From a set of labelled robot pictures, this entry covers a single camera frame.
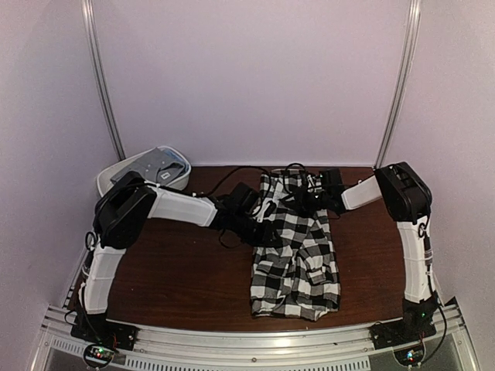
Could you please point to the aluminium post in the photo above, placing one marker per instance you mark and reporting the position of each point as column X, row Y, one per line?
column 87, row 7
column 407, row 57

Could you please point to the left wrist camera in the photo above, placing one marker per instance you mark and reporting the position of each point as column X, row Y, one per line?
column 265, row 210

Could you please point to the grey folded shirt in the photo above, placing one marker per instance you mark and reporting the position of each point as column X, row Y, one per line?
column 159, row 165

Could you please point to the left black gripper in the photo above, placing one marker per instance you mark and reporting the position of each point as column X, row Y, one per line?
column 264, row 237

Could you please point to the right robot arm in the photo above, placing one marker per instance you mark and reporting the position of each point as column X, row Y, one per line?
column 408, row 202

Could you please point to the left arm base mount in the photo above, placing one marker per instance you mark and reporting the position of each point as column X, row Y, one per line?
column 110, row 334

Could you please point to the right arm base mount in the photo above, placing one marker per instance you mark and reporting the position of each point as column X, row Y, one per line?
column 395, row 333

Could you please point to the black white plaid shirt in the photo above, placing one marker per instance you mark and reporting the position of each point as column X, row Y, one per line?
column 299, row 278

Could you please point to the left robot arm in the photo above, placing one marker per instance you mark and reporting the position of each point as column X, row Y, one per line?
column 121, row 214

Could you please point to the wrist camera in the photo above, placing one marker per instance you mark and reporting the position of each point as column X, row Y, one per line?
column 265, row 210
column 312, row 183

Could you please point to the aluminium front rail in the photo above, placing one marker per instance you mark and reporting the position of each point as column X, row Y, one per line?
column 342, row 348

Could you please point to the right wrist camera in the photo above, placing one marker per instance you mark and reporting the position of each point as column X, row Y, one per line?
column 312, row 183

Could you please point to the right aluminium post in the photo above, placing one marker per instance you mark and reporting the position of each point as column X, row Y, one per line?
column 407, row 57

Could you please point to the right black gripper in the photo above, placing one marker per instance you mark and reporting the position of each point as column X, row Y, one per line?
column 302, row 201

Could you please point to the left aluminium post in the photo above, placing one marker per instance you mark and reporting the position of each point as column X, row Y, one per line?
column 87, row 7

